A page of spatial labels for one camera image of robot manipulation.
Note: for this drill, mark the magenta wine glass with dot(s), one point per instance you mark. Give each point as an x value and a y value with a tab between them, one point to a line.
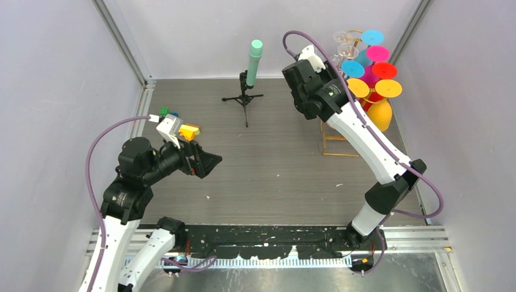
370	56

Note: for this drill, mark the clear wine glass back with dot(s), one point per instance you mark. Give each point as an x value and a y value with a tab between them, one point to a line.
342	37

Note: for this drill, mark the cyan wine glass back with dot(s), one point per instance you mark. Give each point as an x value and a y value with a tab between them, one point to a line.
367	39

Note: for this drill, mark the green toy block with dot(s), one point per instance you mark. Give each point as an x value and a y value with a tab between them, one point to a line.
163	111

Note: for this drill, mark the aluminium frame rail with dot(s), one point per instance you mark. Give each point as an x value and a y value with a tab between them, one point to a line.
399	240

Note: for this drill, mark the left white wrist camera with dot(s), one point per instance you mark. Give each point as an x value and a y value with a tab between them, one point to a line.
169	128

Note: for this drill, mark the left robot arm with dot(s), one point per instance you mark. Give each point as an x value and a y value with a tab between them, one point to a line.
123	206

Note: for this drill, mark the blue wine glass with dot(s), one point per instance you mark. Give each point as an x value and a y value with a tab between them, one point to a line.
352	69

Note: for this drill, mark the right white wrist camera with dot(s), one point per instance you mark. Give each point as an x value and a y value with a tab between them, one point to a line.
308	53

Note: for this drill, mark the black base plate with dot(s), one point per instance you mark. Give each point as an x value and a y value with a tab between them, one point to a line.
268	242

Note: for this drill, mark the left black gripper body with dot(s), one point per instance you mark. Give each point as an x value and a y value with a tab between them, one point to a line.
190	163

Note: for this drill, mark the orange wine glass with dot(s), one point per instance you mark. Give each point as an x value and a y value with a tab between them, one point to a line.
366	95
380	111

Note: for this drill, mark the clear wine glass front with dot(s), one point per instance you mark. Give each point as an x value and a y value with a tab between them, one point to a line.
344	52

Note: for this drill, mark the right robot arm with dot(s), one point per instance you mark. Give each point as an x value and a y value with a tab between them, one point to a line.
323	95

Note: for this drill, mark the red wine glass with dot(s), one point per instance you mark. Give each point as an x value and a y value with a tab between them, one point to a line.
383	71

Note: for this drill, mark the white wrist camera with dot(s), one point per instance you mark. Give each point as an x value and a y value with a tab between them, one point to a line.
169	128
308	53

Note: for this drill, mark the mint green microphone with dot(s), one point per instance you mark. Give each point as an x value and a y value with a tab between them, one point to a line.
255	53

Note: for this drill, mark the clear wine glass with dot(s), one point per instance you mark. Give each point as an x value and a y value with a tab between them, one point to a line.
342	37
344	52

